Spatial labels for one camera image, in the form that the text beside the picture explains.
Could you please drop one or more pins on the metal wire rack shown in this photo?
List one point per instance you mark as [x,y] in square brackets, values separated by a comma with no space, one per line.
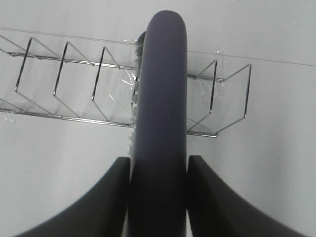
[96,81]

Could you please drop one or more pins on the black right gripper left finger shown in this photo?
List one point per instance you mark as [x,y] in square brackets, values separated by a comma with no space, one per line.
[98,213]

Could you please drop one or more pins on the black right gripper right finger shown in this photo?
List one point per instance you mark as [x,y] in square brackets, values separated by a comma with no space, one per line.
[216,210]

